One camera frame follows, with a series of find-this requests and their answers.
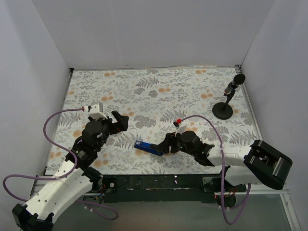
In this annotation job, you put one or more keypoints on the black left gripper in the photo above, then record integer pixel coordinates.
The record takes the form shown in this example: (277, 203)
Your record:
(113, 124)

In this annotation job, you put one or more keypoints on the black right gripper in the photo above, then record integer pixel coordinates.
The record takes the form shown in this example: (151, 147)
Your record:
(167, 143)

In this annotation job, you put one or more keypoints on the blue black stapler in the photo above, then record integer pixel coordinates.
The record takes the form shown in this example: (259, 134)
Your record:
(148, 147)

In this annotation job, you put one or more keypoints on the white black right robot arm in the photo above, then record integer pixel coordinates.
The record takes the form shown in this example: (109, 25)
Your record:
(254, 164)

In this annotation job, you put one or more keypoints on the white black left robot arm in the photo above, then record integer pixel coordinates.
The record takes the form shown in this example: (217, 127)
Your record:
(74, 177)

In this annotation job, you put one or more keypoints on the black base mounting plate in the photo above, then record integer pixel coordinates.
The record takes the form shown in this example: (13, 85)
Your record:
(159, 188)

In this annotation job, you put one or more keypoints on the black microphone on stand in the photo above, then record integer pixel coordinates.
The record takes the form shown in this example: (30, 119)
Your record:
(223, 110)

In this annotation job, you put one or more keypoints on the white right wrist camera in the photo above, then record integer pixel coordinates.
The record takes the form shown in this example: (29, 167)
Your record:
(180, 126)

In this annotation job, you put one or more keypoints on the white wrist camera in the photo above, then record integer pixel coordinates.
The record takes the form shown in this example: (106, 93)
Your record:
(95, 111)
(180, 126)

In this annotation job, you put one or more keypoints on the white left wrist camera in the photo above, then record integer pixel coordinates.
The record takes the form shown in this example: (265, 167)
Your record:
(95, 111)

